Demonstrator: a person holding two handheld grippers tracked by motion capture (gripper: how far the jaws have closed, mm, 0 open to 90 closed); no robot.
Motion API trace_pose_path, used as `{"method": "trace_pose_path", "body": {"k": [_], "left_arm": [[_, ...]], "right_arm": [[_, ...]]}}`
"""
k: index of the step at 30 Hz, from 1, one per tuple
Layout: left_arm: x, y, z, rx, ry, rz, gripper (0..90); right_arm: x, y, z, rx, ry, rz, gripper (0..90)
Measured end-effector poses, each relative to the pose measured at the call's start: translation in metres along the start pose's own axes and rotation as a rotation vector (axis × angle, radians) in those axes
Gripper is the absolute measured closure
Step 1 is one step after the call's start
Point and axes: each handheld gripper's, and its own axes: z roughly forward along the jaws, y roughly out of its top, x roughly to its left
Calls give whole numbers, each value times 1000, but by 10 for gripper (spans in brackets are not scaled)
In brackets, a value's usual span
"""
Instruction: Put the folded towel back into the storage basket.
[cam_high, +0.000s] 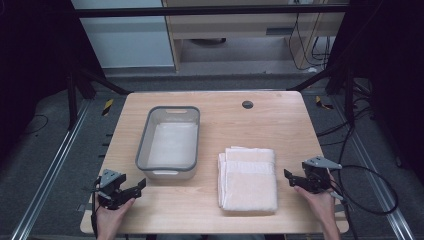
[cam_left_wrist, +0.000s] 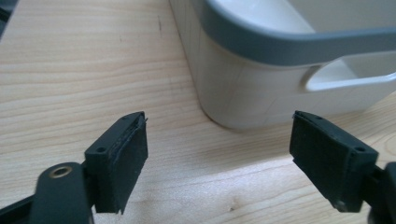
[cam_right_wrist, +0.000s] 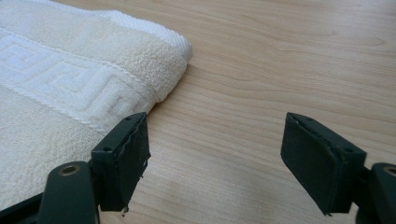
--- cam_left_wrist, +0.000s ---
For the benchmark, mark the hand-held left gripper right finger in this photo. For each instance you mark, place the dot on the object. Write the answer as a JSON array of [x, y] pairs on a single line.
[[330, 165]]

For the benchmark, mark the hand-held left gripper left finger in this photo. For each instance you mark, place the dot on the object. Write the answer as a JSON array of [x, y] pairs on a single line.
[[118, 161]]

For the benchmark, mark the white bin with grey rim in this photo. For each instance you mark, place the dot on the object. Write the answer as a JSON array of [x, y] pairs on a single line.
[[255, 87]]

